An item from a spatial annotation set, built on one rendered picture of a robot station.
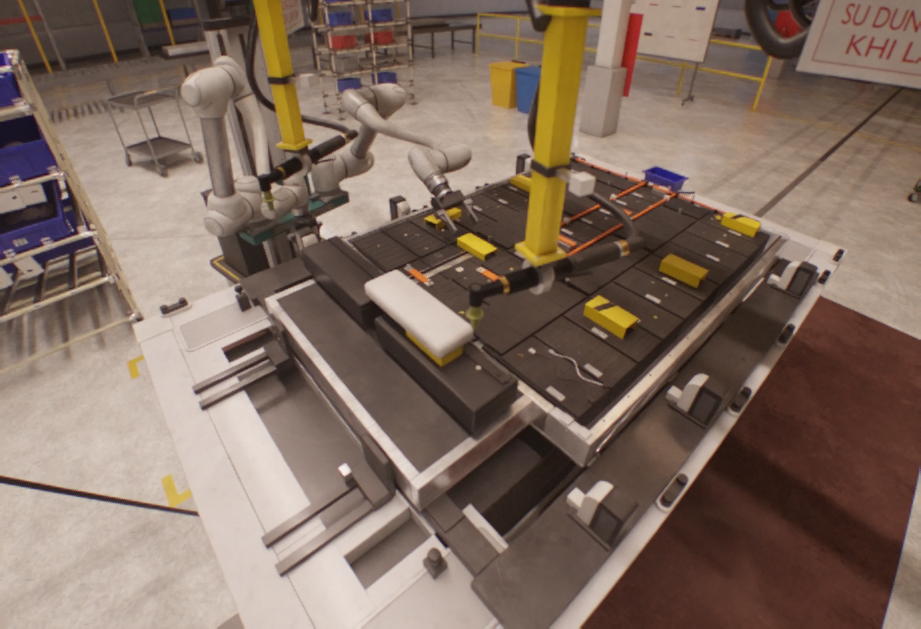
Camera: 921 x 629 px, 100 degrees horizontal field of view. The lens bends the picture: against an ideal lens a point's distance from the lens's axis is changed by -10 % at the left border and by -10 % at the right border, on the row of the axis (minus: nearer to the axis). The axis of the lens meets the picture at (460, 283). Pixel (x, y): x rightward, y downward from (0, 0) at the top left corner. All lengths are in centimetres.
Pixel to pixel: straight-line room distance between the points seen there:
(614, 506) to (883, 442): 229
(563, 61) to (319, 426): 119
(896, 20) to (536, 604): 117
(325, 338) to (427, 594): 75
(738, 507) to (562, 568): 145
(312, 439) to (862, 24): 152
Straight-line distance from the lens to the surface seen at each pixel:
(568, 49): 81
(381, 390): 122
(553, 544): 114
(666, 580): 216
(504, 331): 134
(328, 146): 161
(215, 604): 220
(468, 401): 104
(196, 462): 145
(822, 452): 290
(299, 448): 144
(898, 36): 89
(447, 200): 175
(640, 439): 134
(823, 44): 87
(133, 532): 251
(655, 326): 149
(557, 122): 83
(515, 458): 135
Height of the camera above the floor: 192
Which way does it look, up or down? 36 degrees down
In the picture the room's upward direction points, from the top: straight up
